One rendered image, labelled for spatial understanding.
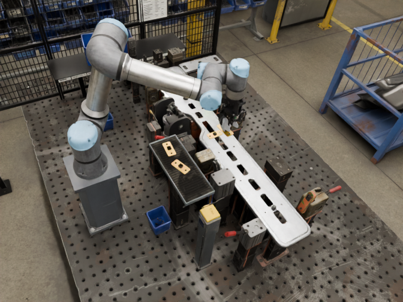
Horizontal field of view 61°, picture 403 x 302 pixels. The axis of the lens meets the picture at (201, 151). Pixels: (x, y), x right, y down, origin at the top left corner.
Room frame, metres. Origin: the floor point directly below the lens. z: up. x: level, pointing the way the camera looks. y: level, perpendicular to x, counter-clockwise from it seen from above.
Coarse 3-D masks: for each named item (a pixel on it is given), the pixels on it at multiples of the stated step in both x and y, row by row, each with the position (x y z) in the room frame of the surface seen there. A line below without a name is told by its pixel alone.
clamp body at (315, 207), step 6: (306, 192) 0.96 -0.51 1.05; (318, 192) 0.96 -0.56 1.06; (324, 192) 0.97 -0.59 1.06; (300, 198) 0.94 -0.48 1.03; (318, 198) 0.93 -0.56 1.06; (324, 198) 0.93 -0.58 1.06; (312, 204) 0.89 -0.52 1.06; (318, 204) 0.91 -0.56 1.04; (324, 204) 0.94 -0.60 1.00; (306, 210) 0.89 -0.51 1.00; (312, 210) 0.89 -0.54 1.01; (318, 210) 0.92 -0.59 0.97; (306, 216) 0.88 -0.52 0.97; (306, 222) 0.91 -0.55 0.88
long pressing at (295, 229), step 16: (176, 96) 1.62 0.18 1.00; (192, 112) 1.49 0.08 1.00; (208, 112) 1.51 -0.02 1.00; (208, 144) 1.25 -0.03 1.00; (240, 144) 1.28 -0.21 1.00; (224, 160) 1.15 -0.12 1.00; (240, 160) 1.16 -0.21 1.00; (240, 176) 1.06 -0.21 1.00; (256, 176) 1.07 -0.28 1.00; (240, 192) 0.96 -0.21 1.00; (256, 192) 0.97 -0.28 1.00; (272, 192) 0.98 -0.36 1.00; (256, 208) 0.88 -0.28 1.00; (288, 208) 0.90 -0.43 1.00; (272, 224) 0.80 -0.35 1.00; (288, 224) 0.81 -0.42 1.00; (304, 224) 0.82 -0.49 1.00; (288, 240) 0.73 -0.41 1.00
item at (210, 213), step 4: (212, 204) 0.77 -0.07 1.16; (204, 208) 0.75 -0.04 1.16; (208, 208) 0.75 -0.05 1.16; (212, 208) 0.76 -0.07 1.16; (204, 212) 0.73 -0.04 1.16; (208, 212) 0.73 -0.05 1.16; (212, 212) 0.74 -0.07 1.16; (216, 212) 0.74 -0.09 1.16; (204, 216) 0.71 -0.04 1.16; (208, 216) 0.72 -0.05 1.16; (212, 216) 0.72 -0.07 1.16; (216, 216) 0.72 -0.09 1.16; (208, 220) 0.70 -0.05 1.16
